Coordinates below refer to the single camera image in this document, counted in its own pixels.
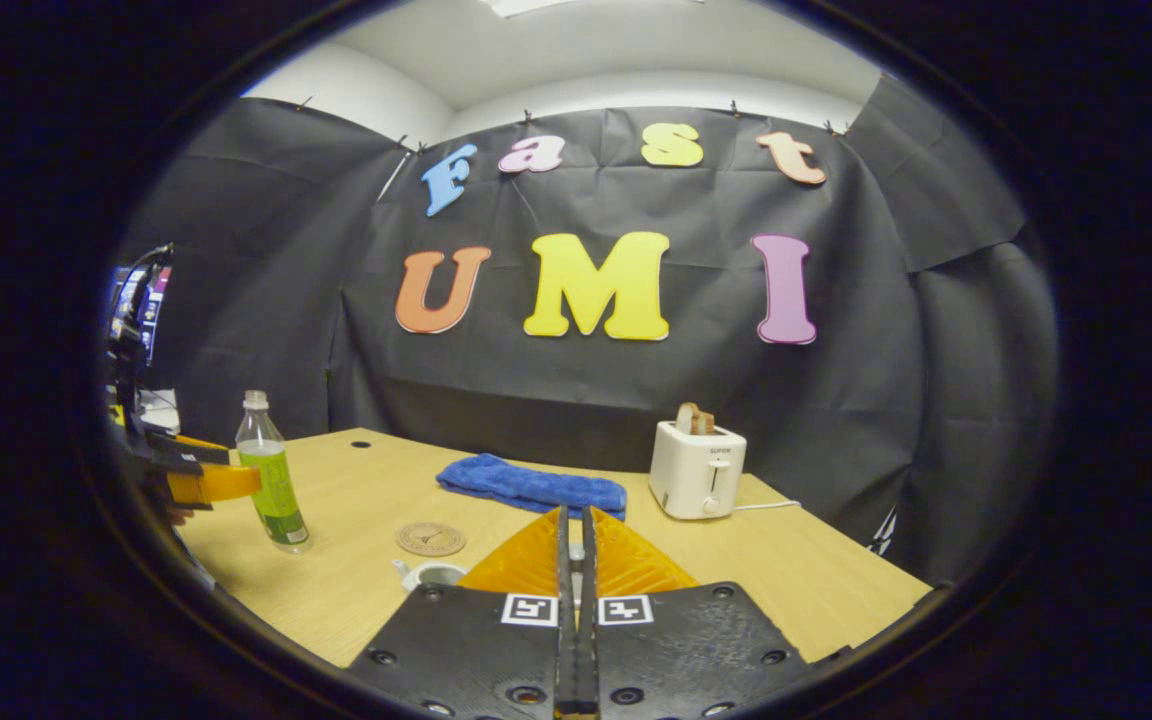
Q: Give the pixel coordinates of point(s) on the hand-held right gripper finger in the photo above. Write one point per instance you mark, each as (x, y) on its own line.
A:
(566, 560)
(588, 560)

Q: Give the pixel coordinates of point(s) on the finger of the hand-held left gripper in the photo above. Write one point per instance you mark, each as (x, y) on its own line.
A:
(186, 452)
(221, 483)

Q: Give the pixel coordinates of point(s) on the green label water bottle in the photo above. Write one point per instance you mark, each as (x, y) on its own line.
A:
(281, 495)

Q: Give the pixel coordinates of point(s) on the white teacup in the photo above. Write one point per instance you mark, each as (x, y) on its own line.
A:
(431, 575)

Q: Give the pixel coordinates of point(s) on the round wooden coaster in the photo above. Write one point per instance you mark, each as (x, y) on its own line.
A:
(431, 539)

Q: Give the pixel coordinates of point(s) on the computer monitor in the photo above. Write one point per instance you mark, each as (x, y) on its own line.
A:
(158, 310)

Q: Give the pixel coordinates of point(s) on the white side desk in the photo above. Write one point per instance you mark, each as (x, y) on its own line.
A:
(161, 410)

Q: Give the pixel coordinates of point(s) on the blue towel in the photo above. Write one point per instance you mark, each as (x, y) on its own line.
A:
(536, 485)

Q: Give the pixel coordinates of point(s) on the white toaster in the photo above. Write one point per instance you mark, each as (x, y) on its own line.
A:
(694, 470)

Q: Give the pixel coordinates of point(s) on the black backdrop cloth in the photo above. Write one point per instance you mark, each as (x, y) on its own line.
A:
(636, 400)

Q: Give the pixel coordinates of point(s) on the toast slice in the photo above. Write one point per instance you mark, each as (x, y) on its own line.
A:
(694, 420)

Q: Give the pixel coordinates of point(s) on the ceiling light panel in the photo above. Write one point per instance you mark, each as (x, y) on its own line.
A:
(576, 6)

